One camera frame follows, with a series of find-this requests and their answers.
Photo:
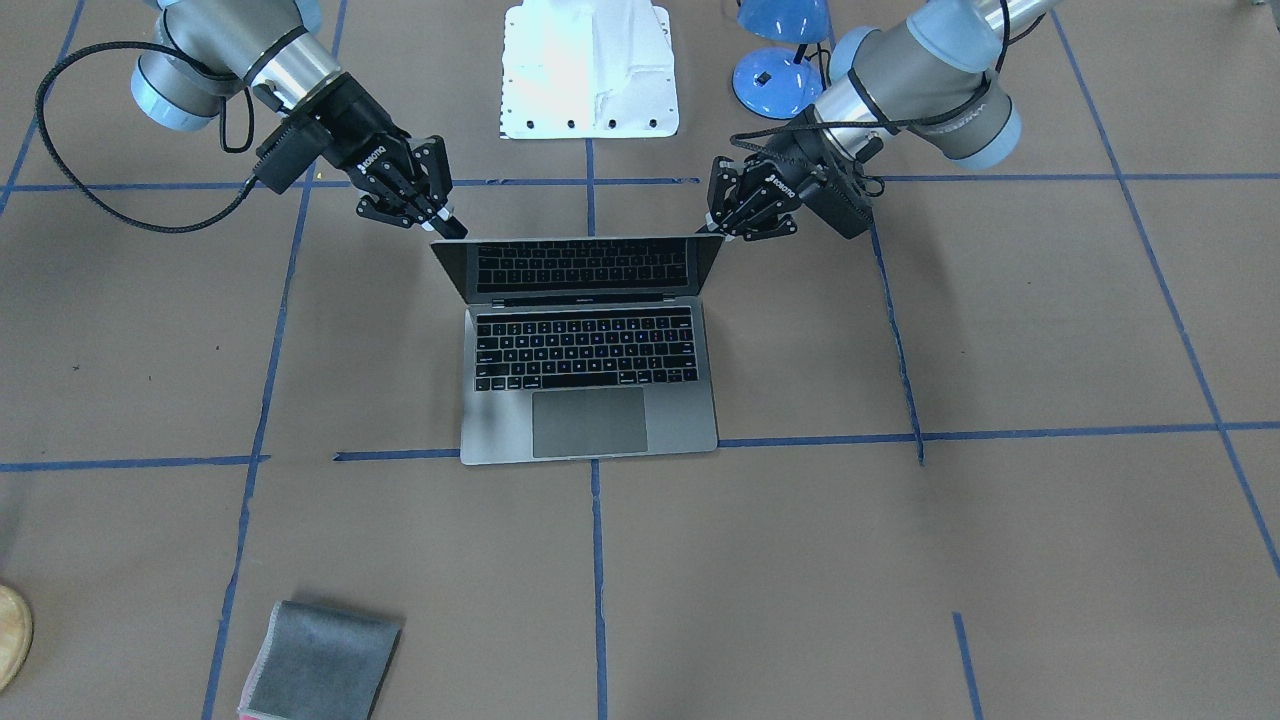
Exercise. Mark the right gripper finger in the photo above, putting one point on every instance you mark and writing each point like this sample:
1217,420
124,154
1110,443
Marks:
404,215
438,216

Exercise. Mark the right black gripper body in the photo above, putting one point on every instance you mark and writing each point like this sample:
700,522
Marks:
354,134

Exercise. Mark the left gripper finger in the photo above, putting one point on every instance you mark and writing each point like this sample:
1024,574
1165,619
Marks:
712,225
782,225

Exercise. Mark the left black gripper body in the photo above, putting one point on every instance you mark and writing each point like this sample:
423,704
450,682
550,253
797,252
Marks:
795,164

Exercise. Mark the grey laptop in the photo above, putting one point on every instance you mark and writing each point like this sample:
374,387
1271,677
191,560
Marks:
580,348

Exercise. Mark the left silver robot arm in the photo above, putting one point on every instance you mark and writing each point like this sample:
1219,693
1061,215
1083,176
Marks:
935,75

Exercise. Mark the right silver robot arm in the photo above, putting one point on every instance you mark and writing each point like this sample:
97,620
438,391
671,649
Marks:
207,51

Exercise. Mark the blue desk lamp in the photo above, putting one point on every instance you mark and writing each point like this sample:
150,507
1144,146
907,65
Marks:
777,82

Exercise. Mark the grey folded cloth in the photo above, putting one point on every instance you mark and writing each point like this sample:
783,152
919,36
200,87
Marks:
316,662

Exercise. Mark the round wooden stand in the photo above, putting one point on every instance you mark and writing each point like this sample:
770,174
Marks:
17,630

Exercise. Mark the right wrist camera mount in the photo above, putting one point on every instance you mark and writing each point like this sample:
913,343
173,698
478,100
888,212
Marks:
288,152

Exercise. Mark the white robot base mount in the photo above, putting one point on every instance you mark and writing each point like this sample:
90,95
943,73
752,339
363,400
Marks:
588,69

